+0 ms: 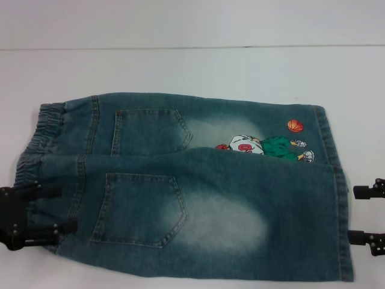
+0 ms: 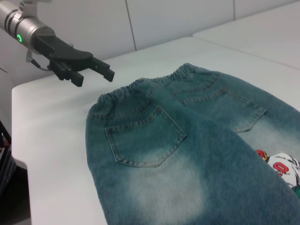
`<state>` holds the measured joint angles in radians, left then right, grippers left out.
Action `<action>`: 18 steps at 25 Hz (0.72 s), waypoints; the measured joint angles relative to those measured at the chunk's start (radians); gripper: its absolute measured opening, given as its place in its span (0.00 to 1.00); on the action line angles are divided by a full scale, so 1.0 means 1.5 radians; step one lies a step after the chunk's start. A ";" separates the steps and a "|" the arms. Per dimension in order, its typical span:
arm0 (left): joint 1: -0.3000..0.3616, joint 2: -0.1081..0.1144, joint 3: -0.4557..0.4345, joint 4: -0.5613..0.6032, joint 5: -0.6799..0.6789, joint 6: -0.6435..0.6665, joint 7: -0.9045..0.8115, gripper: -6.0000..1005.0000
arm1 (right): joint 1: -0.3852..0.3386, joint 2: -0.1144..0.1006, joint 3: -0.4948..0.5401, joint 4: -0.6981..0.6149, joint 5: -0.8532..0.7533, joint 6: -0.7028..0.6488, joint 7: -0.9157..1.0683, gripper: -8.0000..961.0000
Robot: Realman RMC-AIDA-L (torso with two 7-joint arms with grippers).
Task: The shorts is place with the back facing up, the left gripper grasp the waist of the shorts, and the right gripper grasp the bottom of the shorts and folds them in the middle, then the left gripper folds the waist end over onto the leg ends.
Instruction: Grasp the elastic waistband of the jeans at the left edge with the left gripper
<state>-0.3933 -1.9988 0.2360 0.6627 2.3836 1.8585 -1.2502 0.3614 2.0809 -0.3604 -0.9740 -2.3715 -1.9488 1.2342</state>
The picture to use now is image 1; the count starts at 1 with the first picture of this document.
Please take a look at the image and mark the blue denim cartoon-print shorts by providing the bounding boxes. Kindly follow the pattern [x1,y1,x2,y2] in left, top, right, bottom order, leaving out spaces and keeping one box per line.
[16,92,350,289]

